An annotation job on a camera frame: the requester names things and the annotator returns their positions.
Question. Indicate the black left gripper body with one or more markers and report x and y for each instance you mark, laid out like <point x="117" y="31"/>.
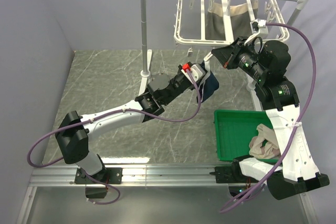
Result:
<point x="180" y="86"/>

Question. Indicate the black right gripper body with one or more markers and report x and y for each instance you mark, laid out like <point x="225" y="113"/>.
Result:
<point x="245" y="59"/>

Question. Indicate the navy blue underwear white trim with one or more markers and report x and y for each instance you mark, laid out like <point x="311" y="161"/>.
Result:
<point x="209" y="84"/>

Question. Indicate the white clip hanger frame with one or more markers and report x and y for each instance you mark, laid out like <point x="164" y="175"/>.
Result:
<point x="221" y="22"/>

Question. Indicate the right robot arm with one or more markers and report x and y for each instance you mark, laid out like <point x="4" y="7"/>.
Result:
<point x="295" y="172"/>

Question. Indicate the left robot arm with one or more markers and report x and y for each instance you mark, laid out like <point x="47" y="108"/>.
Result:
<point x="75" y="131"/>

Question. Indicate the green plastic tray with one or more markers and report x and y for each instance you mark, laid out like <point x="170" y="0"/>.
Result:
<point x="234" y="131"/>

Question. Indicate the beige cloth in tray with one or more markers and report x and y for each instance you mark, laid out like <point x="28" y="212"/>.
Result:
<point x="265" y="144"/>

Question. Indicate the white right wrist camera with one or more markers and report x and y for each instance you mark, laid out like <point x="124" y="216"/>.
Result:
<point x="258" y="29"/>

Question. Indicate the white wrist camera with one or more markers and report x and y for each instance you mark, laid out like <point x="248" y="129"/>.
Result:
<point x="193" y="71"/>
<point x="258" y="29"/>

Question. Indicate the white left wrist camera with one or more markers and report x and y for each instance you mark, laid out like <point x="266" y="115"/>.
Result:
<point x="193" y="71"/>

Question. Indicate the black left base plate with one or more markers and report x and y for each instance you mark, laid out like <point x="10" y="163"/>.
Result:
<point x="107" y="175"/>

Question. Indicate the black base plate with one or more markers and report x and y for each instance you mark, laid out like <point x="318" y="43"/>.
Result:
<point x="107" y="175"/>
<point x="230" y="175"/>

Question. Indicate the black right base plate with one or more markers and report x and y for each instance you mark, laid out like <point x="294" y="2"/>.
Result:
<point x="230" y="175"/>

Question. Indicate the aluminium mounting rail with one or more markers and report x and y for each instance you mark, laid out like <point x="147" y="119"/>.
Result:
<point x="140" y="175"/>

